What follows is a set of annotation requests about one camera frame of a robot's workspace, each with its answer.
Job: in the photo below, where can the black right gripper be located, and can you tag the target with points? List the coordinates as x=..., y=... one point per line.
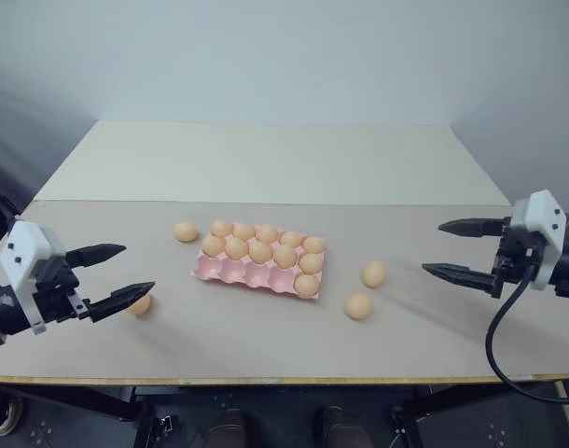
x=515, y=256

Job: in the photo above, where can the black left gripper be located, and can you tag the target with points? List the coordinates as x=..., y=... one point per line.
x=56, y=287

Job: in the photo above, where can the pink egg tray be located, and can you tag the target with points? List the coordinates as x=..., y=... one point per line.
x=247, y=275

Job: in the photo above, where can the brown egg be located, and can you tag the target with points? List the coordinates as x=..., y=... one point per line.
x=213, y=245
x=291, y=238
x=244, y=230
x=222, y=227
x=141, y=307
x=307, y=285
x=374, y=274
x=267, y=233
x=313, y=243
x=236, y=248
x=358, y=306
x=310, y=262
x=260, y=252
x=284, y=256
x=185, y=231

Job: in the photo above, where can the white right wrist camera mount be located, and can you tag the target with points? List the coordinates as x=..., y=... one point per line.
x=543, y=219

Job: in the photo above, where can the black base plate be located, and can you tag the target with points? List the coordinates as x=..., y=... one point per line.
x=492, y=429

